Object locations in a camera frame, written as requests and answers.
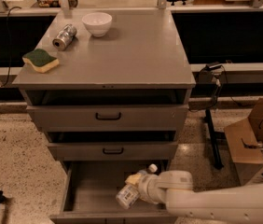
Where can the clear plastic bottle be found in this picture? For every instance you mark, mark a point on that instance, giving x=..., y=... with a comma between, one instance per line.
x=129, y=194

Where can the black middle drawer handle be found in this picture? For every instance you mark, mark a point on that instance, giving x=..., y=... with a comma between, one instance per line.
x=113, y=151

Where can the black top drawer handle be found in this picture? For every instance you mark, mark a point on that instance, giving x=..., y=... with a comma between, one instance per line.
x=106, y=117

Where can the green yellow sponge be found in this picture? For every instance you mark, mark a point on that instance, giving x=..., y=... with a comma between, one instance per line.
x=40, y=60

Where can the brown cardboard box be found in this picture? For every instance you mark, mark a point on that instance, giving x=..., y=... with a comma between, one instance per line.
x=245, y=142

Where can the black stand with adapter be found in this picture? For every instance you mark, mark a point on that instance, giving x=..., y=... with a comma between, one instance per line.
x=215, y=70

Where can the grey drawer cabinet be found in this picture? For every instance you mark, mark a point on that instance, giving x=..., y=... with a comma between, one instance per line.
x=140, y=61

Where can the grey middle drawer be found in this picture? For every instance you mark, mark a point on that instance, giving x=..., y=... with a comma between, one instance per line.
x=133, y=151

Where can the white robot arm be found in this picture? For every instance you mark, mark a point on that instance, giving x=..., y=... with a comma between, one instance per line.
x=174, y=189

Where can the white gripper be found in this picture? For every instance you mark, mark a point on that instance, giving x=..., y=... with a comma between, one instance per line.
x=145, y=184

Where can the silver metal can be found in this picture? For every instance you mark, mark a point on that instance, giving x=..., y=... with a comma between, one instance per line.
x=64, y=38

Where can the grey top drawer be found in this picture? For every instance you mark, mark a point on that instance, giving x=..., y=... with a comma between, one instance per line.
x=81, y=118

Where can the grey open bottom drawer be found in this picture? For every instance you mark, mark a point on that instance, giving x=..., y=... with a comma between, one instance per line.
x=90, y=196

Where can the black drawer handle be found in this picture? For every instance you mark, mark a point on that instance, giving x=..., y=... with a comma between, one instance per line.
x=113, y=151
x=106, y=117

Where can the white ceramic bowl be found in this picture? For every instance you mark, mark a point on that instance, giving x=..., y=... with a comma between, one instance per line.
x=97, y=23

